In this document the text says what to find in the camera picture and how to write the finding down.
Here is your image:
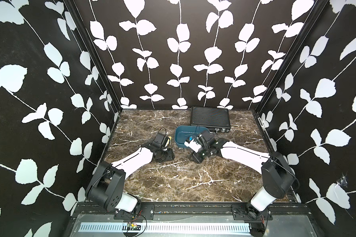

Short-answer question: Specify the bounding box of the teal plastic storage box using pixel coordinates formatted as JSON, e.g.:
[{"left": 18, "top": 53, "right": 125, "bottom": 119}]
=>
[{"left": 174, "top": 125, "right": 209, "bottom": 149}]

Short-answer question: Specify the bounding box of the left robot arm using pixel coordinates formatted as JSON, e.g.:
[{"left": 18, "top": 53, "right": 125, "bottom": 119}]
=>
[{"left": 86, "top": 145, "right": 175, "bottom": 213}]

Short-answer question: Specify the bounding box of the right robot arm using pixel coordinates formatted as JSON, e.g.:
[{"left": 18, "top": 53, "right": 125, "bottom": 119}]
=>
[{"left": 185, "top": 135, "right": 299, "bottom": 220}]

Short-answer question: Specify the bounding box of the small card box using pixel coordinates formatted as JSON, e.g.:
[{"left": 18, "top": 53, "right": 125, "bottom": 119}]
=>
[{"left": 165, "top": 136, "right": 172, "bottom": 146}]

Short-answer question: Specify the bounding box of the white perforated strip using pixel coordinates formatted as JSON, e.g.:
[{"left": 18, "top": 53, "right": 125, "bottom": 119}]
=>
[{"left": 78, "top": 222, "right": 251, "bottom": 235}]

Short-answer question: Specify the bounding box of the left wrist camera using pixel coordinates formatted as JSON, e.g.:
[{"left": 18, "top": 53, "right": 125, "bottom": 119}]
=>
[{"left": 152, "top": 132, "right": 168, "bottom": 148}]

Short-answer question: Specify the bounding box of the black front mounting rail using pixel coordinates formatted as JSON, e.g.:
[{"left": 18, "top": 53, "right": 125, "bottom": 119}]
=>
[{"left": 74, "top": 202, "right": 312, "bottom": 221}]

